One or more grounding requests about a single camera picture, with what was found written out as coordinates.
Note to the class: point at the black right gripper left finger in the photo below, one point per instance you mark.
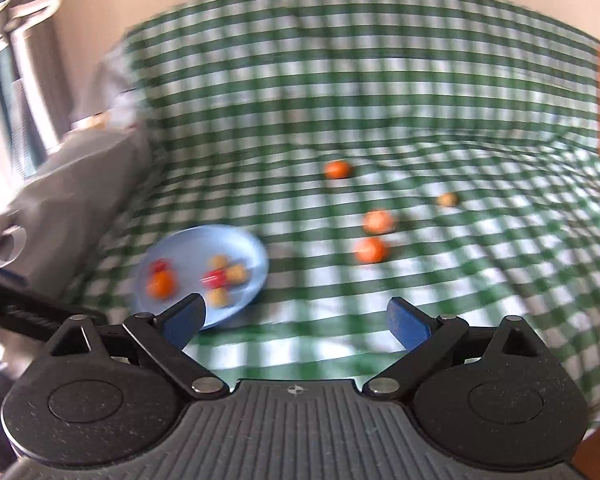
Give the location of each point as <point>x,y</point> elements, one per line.
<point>140,359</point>

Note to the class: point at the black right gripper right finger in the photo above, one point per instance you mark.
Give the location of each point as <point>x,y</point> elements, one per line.
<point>436,344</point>

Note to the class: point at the small red fruit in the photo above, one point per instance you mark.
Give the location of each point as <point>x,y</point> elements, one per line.
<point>160,265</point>

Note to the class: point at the plastic-wrapped red fruit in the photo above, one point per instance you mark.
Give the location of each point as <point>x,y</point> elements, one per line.
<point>215,279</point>

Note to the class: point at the green-brown kiwi fruit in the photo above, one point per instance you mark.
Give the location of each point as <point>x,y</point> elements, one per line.
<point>237,274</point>

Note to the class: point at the orange fruit on plate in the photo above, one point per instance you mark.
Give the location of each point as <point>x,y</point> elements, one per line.
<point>162,285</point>

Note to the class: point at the grey sofa armrest cover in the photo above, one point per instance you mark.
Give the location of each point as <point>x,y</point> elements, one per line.
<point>59,218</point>

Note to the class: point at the light blue plate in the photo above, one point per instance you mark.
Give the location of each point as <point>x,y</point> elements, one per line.
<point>188,252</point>

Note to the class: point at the beige fruit on plate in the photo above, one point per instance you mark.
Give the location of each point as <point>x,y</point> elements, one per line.
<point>218,262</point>

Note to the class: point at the large orange fruit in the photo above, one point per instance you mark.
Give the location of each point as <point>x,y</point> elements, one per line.
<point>371,250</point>

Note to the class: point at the plastic-wrapped orange fruit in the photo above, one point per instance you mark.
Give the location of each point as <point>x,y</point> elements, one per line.
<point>379,222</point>

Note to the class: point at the small beige round fruit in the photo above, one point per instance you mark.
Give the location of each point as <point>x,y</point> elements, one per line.
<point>448,200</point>

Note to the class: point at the grey vacuum cleaner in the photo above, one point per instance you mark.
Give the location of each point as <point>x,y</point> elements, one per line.
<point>40,101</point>

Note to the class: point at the small orange tangerine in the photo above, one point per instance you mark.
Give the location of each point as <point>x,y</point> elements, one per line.
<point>337,169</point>

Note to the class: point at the green white checkered cloth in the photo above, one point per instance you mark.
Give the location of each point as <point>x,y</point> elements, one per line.
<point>247,100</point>

